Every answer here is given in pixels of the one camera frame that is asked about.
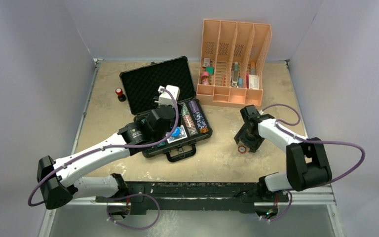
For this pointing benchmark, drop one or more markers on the white red box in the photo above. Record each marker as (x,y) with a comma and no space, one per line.
(253,81)

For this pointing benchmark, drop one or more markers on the navy orange chip row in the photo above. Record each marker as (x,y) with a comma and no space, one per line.
(200,122)

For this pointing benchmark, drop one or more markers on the black poker case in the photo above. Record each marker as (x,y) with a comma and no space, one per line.
(141,89)

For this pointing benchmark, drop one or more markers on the red black small bottle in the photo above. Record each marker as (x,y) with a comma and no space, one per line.
(120,95)

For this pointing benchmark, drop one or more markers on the pink brown chip row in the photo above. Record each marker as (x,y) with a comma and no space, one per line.
(190,125)

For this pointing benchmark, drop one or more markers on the blue round button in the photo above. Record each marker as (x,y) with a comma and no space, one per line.
(176,132)

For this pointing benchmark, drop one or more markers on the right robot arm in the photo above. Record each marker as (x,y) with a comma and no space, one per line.
(307,165)

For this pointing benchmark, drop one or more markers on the pink tape roll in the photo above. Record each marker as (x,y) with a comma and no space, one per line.
(205,78)

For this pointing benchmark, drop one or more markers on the black aluminium base frame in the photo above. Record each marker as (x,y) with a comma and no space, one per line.
(137,197)

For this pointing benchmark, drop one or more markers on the orange desk organizer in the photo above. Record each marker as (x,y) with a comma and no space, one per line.
(229,51)

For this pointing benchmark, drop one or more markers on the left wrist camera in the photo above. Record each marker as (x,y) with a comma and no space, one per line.
(168,94)

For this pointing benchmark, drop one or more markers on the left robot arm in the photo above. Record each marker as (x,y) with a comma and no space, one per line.
(58,179)

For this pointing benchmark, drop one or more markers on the blue playing card deck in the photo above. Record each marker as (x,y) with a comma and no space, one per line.
(182,136)

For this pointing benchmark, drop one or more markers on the red white poker chip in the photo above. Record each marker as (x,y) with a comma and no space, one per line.
(242,149)

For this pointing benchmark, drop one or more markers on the purple chip row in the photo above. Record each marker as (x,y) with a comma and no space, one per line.
(193,106)

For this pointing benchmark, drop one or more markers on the green white chip row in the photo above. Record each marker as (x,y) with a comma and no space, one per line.
(184,110)

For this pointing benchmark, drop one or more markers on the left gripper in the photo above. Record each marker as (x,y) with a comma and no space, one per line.
(172,123)

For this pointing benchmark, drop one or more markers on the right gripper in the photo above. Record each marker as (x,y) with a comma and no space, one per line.
(253,145)

